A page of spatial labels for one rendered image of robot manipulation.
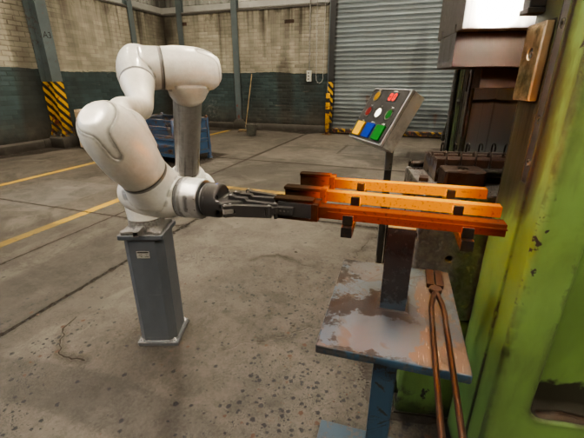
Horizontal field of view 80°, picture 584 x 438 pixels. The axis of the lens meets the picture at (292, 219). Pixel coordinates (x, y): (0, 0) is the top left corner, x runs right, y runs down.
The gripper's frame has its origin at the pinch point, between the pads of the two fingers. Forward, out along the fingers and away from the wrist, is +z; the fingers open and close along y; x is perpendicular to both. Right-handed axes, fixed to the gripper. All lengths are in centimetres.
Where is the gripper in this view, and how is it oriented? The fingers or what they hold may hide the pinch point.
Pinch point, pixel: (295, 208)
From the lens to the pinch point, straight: 71.6
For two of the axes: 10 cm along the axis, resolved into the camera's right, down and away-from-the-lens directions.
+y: -2.8, 3.5, -8.9
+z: 9.6, 1.0, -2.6
